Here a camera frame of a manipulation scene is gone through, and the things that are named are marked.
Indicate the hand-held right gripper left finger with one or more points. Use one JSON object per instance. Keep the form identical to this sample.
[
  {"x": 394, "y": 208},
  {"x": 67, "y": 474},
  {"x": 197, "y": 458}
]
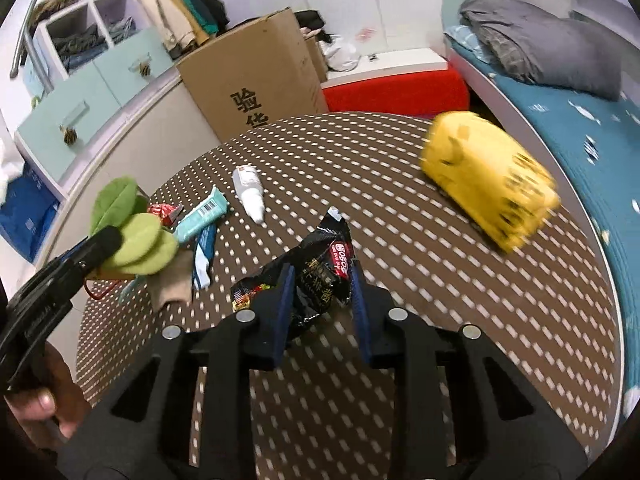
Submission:
[{"x": 282, "y": 310}]

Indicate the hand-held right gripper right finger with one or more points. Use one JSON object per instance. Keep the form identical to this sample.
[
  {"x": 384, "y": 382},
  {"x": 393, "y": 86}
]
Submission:
[{"x": 361, "y": 315}]

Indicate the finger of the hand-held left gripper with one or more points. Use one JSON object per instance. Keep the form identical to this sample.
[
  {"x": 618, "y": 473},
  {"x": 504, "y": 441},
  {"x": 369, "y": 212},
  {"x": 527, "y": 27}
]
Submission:
[{"x": 97, "y": 250}]

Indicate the green leaf plush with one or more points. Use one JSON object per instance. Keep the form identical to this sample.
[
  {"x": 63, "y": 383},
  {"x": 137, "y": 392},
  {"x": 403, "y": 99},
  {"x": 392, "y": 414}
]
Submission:
[{"x": 135, "y": 240}]

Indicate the black snack wrapper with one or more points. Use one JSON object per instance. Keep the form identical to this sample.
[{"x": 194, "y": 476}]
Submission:
[{"x": 320, "y": 260}]

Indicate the yellow smiley bag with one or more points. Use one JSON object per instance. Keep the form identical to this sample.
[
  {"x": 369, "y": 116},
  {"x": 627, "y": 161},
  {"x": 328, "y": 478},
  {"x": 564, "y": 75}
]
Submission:
[{"x": 480, "y": 175}]

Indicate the person's left hand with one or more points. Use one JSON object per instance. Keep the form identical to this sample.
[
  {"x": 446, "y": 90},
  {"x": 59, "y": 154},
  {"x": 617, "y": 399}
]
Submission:
[{"x": 42, "y": 405}]

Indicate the small red candy wrapper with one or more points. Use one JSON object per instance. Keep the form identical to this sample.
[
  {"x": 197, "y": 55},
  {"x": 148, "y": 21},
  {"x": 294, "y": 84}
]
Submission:
[{"x": 162, "y": 212}]

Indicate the beige cloth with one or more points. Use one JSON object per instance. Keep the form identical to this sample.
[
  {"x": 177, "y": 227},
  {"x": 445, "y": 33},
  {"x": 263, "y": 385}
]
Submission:
[{"x": 172, "y": 285}]

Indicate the blue plastic bag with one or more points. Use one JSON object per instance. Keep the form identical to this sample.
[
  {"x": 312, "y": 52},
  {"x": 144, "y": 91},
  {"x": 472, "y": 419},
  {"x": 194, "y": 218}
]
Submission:
[{"x": 25, "y": 210}]

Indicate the brown dotted tablecloth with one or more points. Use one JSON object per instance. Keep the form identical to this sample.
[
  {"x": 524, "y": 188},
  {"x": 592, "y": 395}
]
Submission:
[{"x": 400, "y": 240}]

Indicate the blue white wrapper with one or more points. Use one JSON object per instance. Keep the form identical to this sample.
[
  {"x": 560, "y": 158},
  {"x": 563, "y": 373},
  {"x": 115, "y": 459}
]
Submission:
[{"x": 204, "y": 255}]

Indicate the teal tube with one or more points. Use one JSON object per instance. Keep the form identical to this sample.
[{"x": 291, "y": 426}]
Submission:
[{"x": 200, "y": 217}]

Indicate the large teal drawer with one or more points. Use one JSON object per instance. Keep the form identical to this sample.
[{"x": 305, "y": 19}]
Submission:
[{"x": 50, "y": 145}]

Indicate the pinecone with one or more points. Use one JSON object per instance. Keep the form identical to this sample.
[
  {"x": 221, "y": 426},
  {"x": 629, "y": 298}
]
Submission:
[
  {"x": 70, "y": 136},
  {"x": 145, "y": 68}
]

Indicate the white tube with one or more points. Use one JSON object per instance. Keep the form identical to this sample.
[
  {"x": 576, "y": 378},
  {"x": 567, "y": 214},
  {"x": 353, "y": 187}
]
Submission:
[{"x": 250, "y": 192}]

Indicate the small teal drawer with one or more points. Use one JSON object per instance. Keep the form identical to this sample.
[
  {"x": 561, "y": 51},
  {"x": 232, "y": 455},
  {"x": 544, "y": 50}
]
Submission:
[{"x": 120, "y": 57}]

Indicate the folded dark clothes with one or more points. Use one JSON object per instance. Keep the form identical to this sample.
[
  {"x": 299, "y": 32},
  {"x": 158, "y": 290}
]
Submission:
[{"x": 75, "y": 42}]

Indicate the folded jeans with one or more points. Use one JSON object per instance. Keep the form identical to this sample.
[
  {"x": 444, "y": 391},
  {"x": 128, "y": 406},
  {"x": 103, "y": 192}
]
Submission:
[{"x": 120, "y": 27}]

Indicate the red bench with white top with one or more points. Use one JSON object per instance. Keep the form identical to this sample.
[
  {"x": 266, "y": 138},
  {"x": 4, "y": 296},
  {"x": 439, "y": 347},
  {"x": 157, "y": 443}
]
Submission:
[{"x": 400, "y": 92}]

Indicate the large cardboard box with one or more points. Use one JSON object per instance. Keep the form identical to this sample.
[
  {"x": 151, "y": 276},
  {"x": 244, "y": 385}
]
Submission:
[{"x": 255, "y": 80}]

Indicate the grey metal handrail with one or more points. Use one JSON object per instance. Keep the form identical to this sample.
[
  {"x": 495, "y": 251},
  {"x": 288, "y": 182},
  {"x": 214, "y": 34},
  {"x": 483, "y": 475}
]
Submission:
[{"x": 30, "y": 25}]

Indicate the khaki jacket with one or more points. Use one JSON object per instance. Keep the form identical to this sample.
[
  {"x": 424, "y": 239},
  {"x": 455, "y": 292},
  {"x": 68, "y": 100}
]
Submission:
[{"x": 185, "y": 17}]

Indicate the pile of brown clothes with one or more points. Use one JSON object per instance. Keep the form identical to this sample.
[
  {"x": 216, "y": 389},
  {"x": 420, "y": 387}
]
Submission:
[{"x": 55, "y": 5}]

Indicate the cream hoodie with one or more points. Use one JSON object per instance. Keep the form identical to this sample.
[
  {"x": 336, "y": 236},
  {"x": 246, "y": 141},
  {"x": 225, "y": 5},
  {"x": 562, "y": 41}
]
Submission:
[{"x": 150, "y": 0}]

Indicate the white plastic bag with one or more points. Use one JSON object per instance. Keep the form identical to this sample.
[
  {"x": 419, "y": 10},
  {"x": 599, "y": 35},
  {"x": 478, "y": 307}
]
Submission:
[{"x": 342, "y": 56}]

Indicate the blue bed sheet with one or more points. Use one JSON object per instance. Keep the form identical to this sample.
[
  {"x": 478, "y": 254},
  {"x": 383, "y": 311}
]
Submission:
[{"x": 565, "y": 125}]

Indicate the pink butterfly sticker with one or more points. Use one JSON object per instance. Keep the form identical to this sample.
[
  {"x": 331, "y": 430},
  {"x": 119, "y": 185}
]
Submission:
[{"x": 365, "y": 34}]

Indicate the black bag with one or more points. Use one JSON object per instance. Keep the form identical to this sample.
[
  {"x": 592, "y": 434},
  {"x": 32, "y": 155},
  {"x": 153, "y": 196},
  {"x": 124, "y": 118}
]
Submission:
[{"x": 310, "y": 20}]

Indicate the grey duvet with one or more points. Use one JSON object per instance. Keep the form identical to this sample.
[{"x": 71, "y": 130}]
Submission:
[{"x": 540, "y": 45}]

